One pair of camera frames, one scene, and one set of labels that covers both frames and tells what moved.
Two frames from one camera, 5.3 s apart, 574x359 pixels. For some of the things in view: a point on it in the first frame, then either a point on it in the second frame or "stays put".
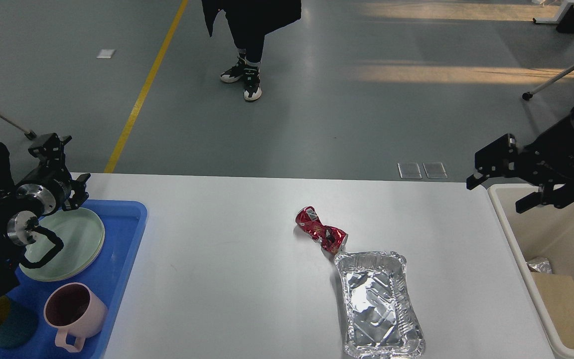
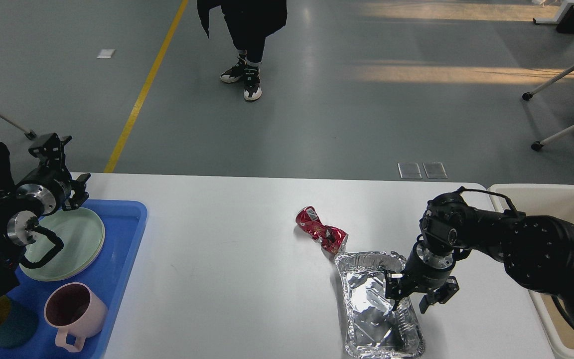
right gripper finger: [560, 198] to [441, 295]
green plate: [82, 233] stays put
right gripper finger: [501, 158] to [393, 286]
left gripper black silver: [49, 187] stays put
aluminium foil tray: [383, 320] stays put
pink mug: [71, 307] stays put
